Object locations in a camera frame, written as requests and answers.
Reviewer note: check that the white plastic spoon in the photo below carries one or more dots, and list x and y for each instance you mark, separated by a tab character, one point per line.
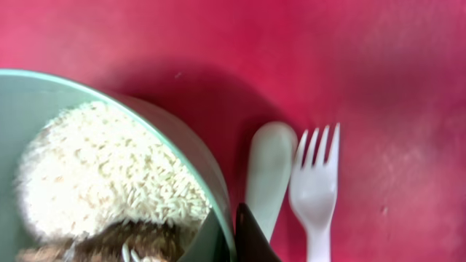
269	169

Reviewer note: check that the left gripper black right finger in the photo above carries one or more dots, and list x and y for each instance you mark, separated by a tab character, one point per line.
251	243

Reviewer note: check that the red plastic tray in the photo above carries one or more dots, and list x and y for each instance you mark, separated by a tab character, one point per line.
391	73

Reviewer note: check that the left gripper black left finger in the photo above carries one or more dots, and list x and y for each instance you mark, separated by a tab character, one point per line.
210	243

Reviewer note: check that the green bowl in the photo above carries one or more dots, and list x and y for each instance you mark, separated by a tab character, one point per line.
29	99

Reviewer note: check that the white plastic fork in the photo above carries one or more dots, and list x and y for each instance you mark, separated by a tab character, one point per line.
313	190

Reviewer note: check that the rice and food leftovers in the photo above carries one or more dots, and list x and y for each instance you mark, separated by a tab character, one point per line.
95	185

